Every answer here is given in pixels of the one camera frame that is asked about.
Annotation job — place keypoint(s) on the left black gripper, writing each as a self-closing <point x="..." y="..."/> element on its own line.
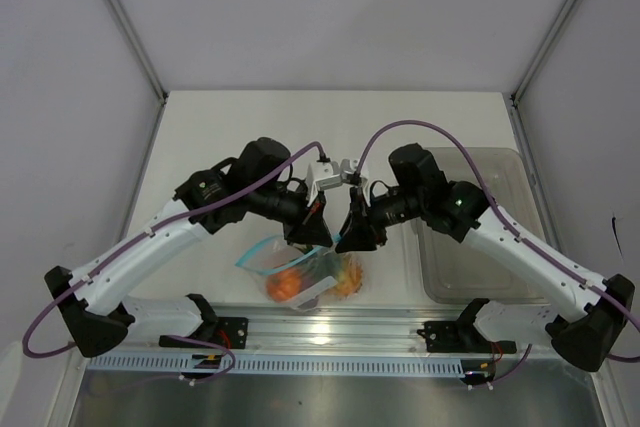
<point x="310" y="225"/>

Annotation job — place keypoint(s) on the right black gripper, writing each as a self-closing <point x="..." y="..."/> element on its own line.
<point x="356" y="232"/>

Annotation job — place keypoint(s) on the clear zip top bag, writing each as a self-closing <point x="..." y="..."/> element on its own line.
<point x="272" y="255"/>

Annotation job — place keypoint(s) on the orange toy pumpkin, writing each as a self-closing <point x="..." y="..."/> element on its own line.
<point x="284" y="285"/>

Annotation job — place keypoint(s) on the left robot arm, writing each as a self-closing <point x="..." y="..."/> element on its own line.
<point x="95" y="300"/>

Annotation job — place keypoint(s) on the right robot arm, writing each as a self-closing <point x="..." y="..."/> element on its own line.
<point x="565" y="285"/>

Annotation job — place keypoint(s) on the clear plastic food container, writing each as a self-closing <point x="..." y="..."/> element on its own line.
<point x="456" y="273"/>

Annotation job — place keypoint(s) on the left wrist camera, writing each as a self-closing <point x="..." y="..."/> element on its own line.
<point x="322" y="176"/>

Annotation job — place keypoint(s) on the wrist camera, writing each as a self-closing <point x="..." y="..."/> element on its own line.
<point x="322" y="176"/>
<point x="355" y="173"/>

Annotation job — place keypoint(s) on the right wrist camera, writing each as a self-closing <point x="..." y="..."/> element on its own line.
<point x="355" y="173"/>

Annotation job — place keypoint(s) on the aluminium rail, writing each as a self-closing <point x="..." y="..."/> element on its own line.
<point x="320" y="329"/>

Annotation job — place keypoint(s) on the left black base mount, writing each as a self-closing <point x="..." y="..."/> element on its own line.
<point x="229" y="332"/>

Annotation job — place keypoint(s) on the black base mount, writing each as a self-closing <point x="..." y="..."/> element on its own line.
<point x="459" y="337"/>
<point x="229" y="332"/>

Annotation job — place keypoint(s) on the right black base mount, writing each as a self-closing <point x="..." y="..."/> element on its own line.
<point x="459" y="337"/>

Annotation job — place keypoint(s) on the slotted cable duct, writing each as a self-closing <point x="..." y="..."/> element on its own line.
<point x="247" y="363"/>

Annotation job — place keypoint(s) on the left frame post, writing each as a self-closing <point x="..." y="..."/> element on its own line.
<point x="133" y="41"/>

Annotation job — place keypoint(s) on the frame post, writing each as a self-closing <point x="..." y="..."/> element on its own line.
<point x="133" y="41"/>
<point x="552" y="35"/>

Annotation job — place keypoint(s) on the right frame post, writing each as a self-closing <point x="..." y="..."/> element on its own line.
<point x="552" y="35"/>

